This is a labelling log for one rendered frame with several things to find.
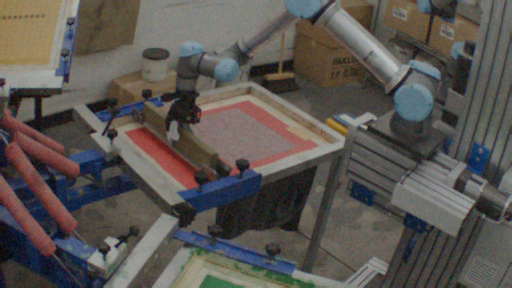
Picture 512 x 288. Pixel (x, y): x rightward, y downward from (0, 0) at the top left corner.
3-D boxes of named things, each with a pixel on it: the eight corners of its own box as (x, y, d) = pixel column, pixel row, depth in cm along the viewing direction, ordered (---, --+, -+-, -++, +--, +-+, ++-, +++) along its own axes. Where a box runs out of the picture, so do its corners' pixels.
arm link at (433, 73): (435, 102, 181) (443, 65, 174) (430, 116, 169) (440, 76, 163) (403, 89, 184) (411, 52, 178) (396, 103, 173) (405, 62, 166)
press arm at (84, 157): (108, 157, 190) (108, 144, 188) (116, 166, 187) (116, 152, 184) (67, 169, 179) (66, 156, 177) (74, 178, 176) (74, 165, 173)
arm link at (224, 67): (246, 54, 189) (215, 46, 192) (230, 64, 180) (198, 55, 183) (242, 77, 193) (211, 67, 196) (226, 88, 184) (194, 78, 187)
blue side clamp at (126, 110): (155, 112, 234) (157, 96, 231) (162, 118, 231) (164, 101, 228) (93, 129, 215) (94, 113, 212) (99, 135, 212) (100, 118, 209)
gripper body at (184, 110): (181, 129, 194) (185, 95, 189) (166, 118, 200) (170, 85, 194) (200, 124, 199) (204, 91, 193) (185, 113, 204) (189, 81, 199)
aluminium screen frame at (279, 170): (250, 88, 264) (251, 80, 262) (351, 151, 229) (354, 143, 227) (94, 128, 213) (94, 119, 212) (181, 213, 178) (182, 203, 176)
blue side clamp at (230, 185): (249, 184, 201) (252, 166, 197) (259, 192, 198) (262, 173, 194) (174, 209, 181) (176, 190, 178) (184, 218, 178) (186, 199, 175)
